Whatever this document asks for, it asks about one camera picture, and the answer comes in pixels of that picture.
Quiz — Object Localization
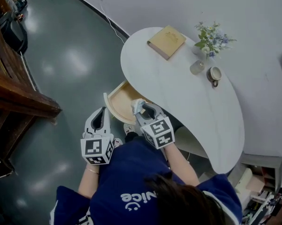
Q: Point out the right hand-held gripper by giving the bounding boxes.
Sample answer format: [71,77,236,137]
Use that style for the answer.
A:
[134,103,175,150]

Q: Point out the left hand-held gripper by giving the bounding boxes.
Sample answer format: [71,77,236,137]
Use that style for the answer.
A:
[80,106,115,166]

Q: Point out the small light blue object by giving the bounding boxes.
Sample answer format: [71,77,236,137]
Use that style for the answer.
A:
[130,98,147,115]

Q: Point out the wooden drawer with white front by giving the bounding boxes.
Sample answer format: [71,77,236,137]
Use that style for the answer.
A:
[103,80,153,126]

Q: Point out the person's right forearm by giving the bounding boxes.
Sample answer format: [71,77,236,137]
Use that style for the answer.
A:
[164,145,200,188]

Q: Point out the person's left forearm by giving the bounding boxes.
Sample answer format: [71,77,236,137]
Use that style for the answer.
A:
[77,163,100,199]

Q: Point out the person's right white shoe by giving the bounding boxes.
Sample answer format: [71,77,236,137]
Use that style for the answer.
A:
[123,123,137,134]

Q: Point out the person's white shoe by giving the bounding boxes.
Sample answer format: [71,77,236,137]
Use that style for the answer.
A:
[123,123,137,134]
[112,137,123,149]

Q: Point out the person's black trousers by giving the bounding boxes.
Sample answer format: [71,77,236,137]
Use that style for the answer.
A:
[124,131,146,143]

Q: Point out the person's left white shoe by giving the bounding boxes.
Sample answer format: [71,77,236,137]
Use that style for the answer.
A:
[112,137,123,149]

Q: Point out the white curved desk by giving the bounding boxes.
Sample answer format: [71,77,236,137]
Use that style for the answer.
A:
[120,27,245,174]

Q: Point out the person's navy blue shirt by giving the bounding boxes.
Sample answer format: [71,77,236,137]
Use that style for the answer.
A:
[49,139,244,225]

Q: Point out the tan hardcover book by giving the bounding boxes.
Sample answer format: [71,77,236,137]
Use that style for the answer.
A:
[146,25,187,61]

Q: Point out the brown and cream mug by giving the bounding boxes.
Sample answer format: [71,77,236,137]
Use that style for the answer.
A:
[206,66,222,88]

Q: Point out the glass vase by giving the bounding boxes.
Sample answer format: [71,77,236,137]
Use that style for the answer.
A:
[191,44,206,56]

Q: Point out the dark wooden staircase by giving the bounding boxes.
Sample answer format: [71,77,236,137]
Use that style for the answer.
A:
[0,0,63,180]

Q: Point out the white and blue flower bouquet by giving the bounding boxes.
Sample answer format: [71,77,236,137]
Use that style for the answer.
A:
[194,21,237,60]

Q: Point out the cardboard box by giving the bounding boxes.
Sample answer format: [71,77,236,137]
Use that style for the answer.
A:
[246,175,265,194]

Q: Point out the grey wooden shelf unit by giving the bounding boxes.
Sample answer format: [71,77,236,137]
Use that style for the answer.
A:
[227,153,282,195]

